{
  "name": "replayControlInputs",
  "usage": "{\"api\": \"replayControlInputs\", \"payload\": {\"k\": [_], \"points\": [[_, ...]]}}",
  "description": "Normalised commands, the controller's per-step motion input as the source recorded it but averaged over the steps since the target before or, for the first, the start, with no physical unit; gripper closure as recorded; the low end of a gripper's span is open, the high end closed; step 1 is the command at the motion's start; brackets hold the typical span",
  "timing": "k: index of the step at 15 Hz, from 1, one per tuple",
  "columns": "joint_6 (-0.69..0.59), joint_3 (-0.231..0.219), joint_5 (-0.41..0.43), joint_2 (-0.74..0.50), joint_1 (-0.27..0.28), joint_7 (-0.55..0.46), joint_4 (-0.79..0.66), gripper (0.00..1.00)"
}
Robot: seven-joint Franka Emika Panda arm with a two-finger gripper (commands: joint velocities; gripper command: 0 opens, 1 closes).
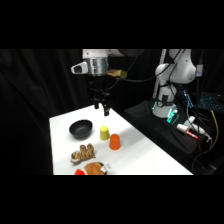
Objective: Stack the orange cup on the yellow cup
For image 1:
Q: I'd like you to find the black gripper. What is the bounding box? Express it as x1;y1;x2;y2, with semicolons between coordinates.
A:
87;74;112;117

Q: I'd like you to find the orange cup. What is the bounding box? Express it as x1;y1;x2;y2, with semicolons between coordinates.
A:
108;133;122;151

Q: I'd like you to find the yellow cup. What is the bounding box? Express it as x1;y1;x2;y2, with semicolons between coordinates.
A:
99;125;111;142

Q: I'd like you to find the black bowl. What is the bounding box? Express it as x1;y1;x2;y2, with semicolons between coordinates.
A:
68;119;94;141

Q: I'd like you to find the orange brown plush toy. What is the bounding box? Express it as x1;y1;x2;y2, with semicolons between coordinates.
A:
73;161;113;176

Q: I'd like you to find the black curtain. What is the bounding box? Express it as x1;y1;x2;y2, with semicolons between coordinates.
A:
0;49;224;176

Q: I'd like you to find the green lit control box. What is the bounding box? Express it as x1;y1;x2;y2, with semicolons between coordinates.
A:
166;107;180;125

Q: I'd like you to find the white red handheld tool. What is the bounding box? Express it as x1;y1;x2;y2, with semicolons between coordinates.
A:
176;123;200;141

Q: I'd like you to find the yellow wrist mount block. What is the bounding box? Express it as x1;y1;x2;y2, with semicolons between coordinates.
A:
107;68;128;80

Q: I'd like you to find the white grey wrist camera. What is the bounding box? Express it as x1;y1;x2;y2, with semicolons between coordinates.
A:
70;61;90;76

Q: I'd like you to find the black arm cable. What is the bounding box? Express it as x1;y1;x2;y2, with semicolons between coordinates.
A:
105;49;183;93

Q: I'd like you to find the yellow cable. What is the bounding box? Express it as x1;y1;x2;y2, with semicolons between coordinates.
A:
209;109;220;152

